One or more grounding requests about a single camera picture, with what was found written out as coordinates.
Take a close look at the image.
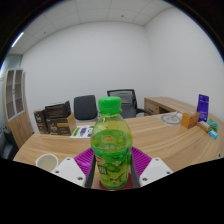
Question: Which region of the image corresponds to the printed white paper sheet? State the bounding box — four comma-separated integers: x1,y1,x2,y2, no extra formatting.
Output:
69,124,96,139

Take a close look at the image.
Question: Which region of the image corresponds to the purple standing sign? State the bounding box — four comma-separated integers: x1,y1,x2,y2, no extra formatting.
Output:
196,93,210,123

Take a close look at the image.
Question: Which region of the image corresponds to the small blue box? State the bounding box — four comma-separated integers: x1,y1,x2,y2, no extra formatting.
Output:
208,129,219,140

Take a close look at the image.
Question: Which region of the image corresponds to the green drink bottle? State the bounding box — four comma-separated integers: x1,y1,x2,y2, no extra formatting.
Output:
90,96,134,191

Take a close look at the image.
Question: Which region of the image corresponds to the rectangular ceiling light panel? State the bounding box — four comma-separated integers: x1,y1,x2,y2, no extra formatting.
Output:
10,31,25,49

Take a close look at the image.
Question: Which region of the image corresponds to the white and maroon mug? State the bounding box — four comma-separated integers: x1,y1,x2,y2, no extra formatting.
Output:
35,153,60,173

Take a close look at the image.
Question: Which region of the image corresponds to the small orange box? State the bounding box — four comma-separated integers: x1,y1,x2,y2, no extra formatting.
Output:
180,111,201,130

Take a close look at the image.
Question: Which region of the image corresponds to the low wooden side cabinet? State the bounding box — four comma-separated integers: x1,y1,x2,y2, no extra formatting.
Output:
143,96,198,116

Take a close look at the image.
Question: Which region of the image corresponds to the dark grey office chair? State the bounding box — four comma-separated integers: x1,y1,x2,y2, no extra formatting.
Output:
73,94,99,122

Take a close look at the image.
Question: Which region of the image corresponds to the black mesh office chair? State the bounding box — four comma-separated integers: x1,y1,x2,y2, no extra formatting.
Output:
106,88,153,119

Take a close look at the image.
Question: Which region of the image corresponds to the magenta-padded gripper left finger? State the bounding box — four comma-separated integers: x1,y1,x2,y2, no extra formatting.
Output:
50,147,98,189

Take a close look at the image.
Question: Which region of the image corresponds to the small yellow pack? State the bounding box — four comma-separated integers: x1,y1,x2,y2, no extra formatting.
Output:
196,120,212,133

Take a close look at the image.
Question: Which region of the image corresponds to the black leather sofa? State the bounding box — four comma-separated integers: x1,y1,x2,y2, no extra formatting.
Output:
0,129,19,161

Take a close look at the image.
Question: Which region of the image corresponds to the small green box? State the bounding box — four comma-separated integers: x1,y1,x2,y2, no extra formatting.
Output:
206,118,219,133

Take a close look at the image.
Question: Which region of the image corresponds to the white sheet with ring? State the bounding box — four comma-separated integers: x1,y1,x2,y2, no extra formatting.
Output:
160,111,184,126

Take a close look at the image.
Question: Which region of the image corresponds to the tall wooden shelf cabinet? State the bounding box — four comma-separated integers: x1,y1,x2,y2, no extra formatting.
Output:
2,68,34,149

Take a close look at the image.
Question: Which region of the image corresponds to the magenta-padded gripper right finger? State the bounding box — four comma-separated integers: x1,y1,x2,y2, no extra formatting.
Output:
129,146,174,188

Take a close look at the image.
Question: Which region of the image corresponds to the flat dark brown box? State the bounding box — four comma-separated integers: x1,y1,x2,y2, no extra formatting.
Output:
44,100,72,120

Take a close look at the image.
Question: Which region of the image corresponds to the tall dark brown box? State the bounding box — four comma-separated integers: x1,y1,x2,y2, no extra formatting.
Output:
33,108,49,135

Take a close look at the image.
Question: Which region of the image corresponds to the brown cardboard box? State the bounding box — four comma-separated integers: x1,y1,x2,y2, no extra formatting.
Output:
46,113,78,136

